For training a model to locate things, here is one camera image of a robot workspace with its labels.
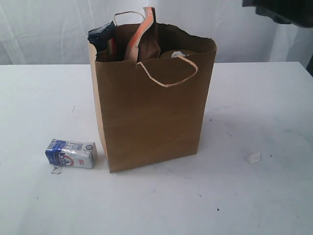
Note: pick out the brown paper bag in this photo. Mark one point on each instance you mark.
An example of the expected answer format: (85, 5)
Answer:
(151, 111)

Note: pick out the gold lid clear jar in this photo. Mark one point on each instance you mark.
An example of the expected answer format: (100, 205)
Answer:
(167, 54)

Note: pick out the blue white milk carton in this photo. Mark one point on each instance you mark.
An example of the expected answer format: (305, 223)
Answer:
(71, 153)

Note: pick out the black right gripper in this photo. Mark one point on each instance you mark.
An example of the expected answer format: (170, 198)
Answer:
(296, 12)

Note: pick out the white backdrop curtain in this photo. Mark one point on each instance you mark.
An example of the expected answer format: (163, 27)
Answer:
(55, 31)

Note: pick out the spaghetti packet with Italian flag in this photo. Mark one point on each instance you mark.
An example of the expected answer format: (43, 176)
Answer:
(103, 39)

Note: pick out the brown kraft pouch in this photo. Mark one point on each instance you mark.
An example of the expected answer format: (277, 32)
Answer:
(144, 45)

